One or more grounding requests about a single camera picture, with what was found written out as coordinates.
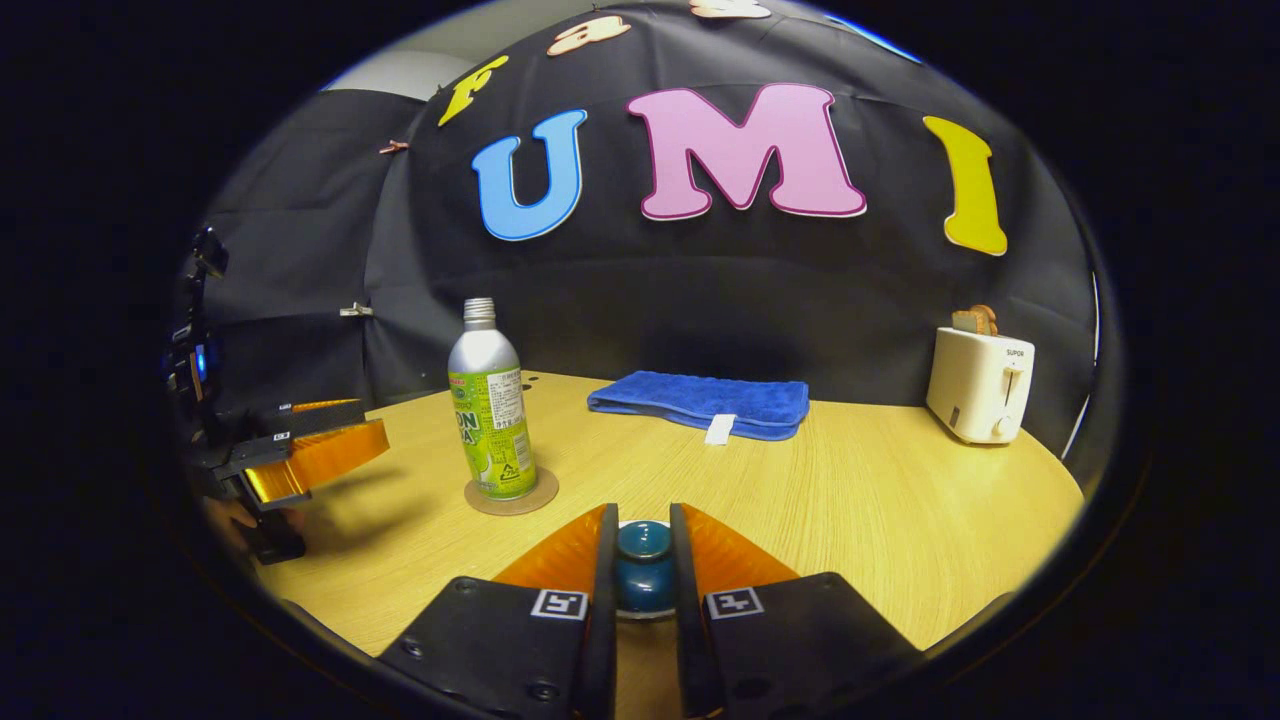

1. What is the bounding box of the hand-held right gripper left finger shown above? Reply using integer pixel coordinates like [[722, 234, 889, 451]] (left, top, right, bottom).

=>
[[378, 502, 622, 720]]

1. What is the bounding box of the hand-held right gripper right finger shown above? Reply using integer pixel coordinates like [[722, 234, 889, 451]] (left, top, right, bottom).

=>
[[668, 502, 923, 720]]

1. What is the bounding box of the teal teacup lid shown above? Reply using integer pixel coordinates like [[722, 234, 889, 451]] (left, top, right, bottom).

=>
[[614, 522, 677, 611]]

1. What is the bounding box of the round brown coaster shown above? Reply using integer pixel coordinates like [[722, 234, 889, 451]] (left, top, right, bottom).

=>
[[464, 466, 560, 517]]

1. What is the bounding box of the silver green water bottle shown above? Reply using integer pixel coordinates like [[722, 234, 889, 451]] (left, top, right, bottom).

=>
[[448, 297, 538, 501]]

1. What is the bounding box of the blue folded towel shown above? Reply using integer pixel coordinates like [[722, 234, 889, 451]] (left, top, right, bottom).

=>
[[587, 371, 811, 446]]

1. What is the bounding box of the black backdrop cloth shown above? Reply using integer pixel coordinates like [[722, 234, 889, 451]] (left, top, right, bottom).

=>
[[190, 0, 1101, 461]]

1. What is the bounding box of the white toaster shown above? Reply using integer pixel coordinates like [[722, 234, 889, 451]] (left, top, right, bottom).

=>
[[926, 326, 1036, 445]]

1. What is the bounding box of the white power cable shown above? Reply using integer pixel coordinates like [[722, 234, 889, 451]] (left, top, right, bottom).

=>
[[1062, 272, 1101, 459]]

